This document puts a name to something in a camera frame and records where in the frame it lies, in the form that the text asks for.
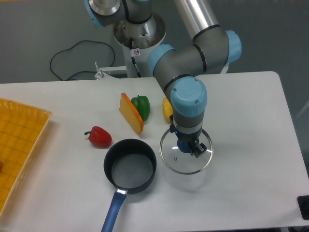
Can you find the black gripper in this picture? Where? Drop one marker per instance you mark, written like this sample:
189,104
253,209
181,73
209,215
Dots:
190,135

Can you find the glass lid blue knob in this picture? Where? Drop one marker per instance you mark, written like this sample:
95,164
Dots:
178,157

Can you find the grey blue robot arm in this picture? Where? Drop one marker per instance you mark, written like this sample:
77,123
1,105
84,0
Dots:
186,94

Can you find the green toy bell pepper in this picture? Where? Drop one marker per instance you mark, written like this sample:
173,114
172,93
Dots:
142,105

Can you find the orange toy bread slice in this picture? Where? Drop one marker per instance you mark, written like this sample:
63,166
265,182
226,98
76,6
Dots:
131,114

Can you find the red toy bell pepper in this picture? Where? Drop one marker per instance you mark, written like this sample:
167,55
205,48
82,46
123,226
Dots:
99,137

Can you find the black device at table edge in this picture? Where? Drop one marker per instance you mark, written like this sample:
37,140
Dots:
303,202

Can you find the yellow plastic basket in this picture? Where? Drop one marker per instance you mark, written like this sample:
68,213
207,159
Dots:
21,128

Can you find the black saucepan blue handle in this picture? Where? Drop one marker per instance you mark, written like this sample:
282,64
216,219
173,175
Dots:
130,166

